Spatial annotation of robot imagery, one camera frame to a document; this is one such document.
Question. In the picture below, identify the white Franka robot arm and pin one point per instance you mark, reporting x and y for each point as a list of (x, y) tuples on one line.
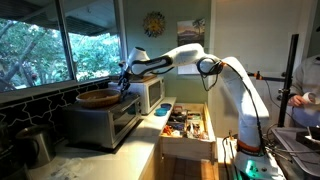
[(240, 93)]

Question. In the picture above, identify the silver toaster oven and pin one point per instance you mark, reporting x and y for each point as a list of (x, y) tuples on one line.
[(100, 126)]

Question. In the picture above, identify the stainless steel pot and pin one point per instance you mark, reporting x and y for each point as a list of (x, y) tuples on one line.
[(35, 145)]

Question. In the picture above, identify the teal plastic bowl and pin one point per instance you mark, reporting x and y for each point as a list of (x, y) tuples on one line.
[(161, 112)]

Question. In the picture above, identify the white microwave oven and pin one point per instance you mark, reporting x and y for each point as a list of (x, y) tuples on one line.
[(150, 95)]

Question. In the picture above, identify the black box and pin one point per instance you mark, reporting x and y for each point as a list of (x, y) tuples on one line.
[(308, 138)]

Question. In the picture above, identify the black crossbar with orange clamp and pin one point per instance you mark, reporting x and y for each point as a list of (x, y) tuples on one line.
[(266, 78)]

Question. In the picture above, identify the black vertical stand pole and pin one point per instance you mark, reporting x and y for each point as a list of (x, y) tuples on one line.
[(286, 80)]

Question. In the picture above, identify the grey table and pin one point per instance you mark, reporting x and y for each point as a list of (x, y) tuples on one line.
[(296, 156)]

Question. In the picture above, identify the white paper sheet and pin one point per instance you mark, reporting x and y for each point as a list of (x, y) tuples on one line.
[(188, 69)]

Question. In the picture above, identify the open wooden drawer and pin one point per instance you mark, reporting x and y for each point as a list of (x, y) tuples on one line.
[(186, 143)]

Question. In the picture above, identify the white paper roll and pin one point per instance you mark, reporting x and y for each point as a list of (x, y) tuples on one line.
[(311, 99)]

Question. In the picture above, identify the brown wooden bowl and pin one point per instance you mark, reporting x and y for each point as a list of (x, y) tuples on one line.
[(98, 98)]

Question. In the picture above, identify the person's hand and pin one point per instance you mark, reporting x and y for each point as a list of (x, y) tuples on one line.
[(296, 101)]

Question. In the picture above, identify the sun wall ornament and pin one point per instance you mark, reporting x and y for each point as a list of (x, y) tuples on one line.
[(154, 24)]

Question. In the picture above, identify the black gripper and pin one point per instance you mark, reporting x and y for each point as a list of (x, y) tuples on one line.
[(124, 74)]

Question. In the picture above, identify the person in grey sweater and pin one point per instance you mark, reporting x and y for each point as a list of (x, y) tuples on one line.
[(308, 76)]

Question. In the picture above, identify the landscape painting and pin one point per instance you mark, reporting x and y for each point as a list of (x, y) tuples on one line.
[(191, 32)]

